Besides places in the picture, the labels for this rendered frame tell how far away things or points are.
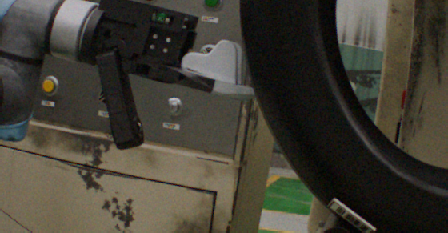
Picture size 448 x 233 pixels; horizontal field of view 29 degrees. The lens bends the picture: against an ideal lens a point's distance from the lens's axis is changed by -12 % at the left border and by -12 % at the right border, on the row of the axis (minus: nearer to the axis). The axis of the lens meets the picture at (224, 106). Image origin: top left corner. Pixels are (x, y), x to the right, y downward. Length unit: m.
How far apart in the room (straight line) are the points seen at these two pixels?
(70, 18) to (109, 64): 0.07
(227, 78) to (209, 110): 0.69
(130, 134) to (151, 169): 0.65
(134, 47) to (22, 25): 0.16
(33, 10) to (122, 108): 0.17
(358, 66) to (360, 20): 0.52
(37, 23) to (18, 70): 0.06
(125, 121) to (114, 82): 0.05
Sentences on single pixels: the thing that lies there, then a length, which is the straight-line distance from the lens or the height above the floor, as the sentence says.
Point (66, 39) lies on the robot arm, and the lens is 1.10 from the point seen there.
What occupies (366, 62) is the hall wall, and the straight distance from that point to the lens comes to 10.18.
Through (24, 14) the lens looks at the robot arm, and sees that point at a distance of 1.13.
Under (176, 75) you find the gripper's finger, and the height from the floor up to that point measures 1.05.
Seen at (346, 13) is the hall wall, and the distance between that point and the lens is 10.29.
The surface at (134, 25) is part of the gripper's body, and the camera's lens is 1.10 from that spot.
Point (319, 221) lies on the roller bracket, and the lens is 1.34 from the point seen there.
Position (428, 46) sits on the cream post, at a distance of 1.35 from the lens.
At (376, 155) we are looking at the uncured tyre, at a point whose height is 1.01.
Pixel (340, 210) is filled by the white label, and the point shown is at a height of 0.94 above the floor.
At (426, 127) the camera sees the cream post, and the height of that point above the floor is 1.03.
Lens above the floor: 1.08
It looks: 3 degrees down
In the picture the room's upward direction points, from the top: 9 degrees clockwise
